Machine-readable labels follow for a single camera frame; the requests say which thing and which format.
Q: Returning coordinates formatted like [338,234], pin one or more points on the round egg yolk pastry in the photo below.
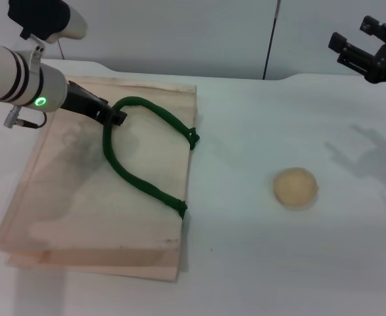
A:
[296,188]

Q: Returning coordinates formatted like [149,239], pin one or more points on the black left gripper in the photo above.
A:
[79,102]

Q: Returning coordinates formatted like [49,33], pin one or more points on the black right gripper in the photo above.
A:
[385,67]

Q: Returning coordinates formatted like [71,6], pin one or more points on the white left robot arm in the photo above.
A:
[2,72]

